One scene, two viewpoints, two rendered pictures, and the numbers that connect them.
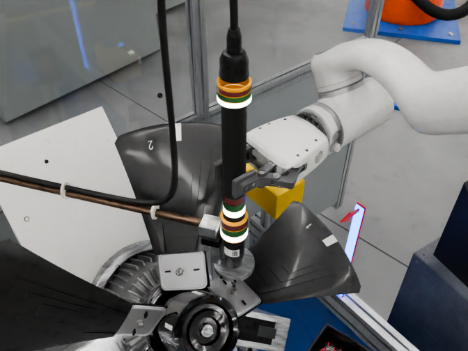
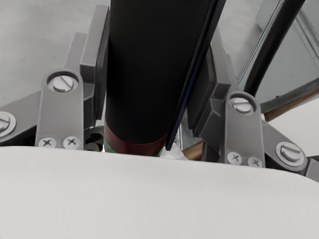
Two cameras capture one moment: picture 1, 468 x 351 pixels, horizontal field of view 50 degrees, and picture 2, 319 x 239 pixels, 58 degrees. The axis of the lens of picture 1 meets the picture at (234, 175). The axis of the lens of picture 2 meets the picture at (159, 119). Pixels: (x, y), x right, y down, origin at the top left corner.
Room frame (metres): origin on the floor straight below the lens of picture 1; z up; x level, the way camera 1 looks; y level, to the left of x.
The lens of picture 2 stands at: (0.58, -0.08, 1.55)
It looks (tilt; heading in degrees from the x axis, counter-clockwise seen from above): 49 degrees down; 117
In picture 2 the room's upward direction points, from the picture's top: 15 degrees clockwise
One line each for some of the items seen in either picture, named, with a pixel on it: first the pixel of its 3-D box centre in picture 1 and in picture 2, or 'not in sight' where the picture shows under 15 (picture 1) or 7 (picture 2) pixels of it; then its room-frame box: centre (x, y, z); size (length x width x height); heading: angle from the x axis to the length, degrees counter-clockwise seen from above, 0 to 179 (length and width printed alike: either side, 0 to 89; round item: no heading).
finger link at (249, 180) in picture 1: (256, 184); (59, 82); (0.51, -0.03, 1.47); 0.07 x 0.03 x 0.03; 129
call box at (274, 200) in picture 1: (269, 185); not in sight; (0.98, -0.10, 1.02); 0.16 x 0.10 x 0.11; 39
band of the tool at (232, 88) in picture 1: (234, 90); not in sight; (0.52, 0.00, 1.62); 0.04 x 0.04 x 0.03
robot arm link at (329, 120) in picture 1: (317, 131); not in sight; (0.63, -0.13, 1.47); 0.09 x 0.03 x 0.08; 39
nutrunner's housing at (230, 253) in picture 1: (234, 177); not in sight; (0.53, 0.00, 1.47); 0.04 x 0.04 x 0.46
